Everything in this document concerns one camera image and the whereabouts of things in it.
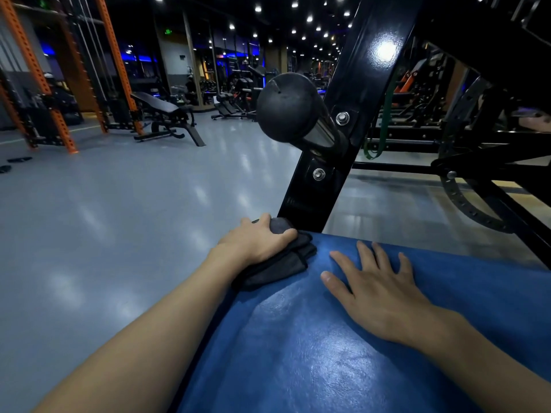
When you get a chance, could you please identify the black upright post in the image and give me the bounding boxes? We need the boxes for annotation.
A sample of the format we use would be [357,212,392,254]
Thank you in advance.
[277,0,425,233]

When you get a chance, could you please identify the person's left hand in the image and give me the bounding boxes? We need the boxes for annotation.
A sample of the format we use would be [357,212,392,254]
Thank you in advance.
[211,213,298,267]

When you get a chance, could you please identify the grey and yellow cleaning cloth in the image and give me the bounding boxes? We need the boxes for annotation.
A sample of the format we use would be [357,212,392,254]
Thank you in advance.
[232,217,318,292]

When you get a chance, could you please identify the orange perforated power rack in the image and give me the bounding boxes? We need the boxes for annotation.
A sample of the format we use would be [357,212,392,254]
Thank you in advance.
[0,0,145,154]

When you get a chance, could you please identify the person's right hand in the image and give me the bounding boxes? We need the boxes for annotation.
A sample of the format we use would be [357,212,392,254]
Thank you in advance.
[320,241,457,347]

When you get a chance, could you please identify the blue padded bench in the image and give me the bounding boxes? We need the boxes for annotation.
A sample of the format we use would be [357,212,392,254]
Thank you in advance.
[179,231,551,413]

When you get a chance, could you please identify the green resistance band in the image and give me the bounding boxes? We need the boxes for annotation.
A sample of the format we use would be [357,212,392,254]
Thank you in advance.
[363,72,399,161]

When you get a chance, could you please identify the person's left forearm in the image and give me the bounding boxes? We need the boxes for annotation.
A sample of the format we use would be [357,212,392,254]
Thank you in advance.
[32,249,246,413]

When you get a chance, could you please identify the black weight machine frame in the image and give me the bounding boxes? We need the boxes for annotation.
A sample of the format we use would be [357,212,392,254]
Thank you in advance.
[352,0,551,270]

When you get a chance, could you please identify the black adjustable incline bench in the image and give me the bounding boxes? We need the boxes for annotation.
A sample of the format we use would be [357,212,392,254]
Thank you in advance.
[130,91,207,147]

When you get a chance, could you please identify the perforated steel adjustment arc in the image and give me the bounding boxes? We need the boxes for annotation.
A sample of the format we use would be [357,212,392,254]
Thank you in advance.
[439,77,515,233]

